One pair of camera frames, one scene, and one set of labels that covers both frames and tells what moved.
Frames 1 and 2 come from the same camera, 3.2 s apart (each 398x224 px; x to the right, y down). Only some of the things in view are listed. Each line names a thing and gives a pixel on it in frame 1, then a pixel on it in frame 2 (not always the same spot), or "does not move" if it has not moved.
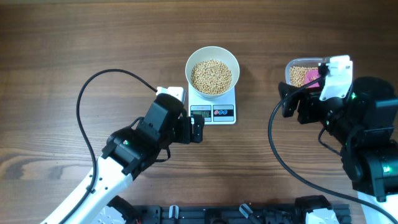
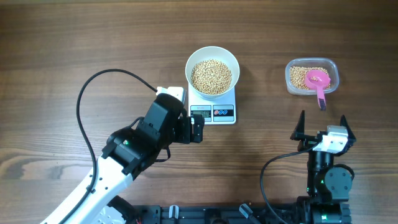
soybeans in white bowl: (211, 76) does not move
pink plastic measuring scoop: (311, 75) does not move
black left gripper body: (181, 132) does not move
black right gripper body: (313, 110) → (310, 142)
